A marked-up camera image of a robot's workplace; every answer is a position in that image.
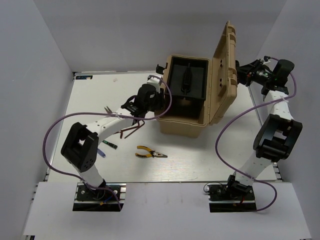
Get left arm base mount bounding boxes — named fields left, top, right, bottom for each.
left=72, top=183, right=127, bottom=212

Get green black screwdriver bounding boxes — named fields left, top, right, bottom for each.
left=102, top=140, right=118, bottom=150

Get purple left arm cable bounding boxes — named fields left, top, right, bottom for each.
left=43, top=74, right=173, bottom=211

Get tan plastic toolbox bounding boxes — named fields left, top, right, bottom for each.
left=156, top=21, right=238, bottom=138

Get yellow black pliers near arm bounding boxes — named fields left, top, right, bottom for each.
left=104, top=106, right=113, bottom=114

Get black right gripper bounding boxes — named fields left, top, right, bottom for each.
left=229, top=58, right=275, bottom=86

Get blue red screwdriver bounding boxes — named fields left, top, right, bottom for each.
left=97, top=149, right=106, bottom=158

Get black toolbox tray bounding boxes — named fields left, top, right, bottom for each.
left=167, top=56, right=209, bottom=101

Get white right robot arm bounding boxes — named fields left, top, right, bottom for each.
left=225, top=56, right=303, bottom=200

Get small brown hex key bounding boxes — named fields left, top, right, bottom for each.
left=124, top=120, right=145, bottom=139

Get blue table label left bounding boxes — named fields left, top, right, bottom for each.
left=75, top=75, right=93, bottom=80

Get large brown hex key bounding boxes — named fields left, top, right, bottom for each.
left=115, top=120, right=145, bottom=139

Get yellow black needle-nose pliers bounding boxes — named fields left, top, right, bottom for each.
left=135, top=145, right=168, bottom=159

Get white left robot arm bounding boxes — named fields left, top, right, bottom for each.
left=61, top=81, right=164, bottom=200

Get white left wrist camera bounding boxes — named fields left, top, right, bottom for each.
left=147, top=74, right=162, bottom=90

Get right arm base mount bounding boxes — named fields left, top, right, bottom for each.
left=203, top=181, right=257, bottom=213

